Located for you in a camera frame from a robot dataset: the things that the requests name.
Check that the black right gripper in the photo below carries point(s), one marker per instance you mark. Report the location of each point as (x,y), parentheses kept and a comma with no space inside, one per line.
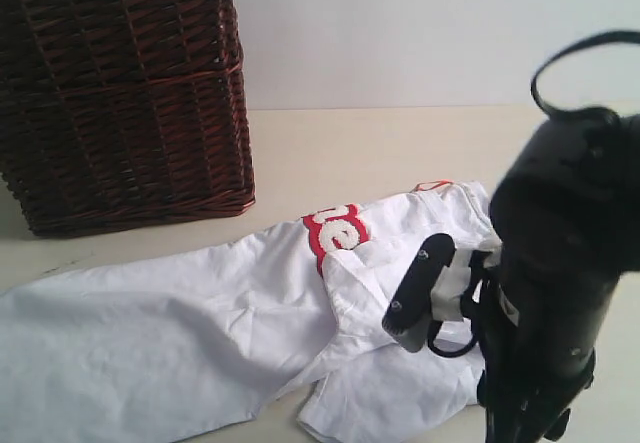
(523,401)

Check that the white t-shirt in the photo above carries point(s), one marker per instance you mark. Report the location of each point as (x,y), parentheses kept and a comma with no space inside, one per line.
(170,348)

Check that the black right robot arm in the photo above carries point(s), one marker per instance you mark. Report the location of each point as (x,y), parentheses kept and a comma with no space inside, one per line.
(567,215)

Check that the dark brown wicker basket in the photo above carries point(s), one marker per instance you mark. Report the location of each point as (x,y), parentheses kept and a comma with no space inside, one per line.
(121,114)

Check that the orange garment hang tag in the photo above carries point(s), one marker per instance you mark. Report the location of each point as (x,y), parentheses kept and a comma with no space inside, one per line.
(432,185)

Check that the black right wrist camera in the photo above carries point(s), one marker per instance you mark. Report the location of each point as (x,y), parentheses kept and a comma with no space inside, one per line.
(438,287)

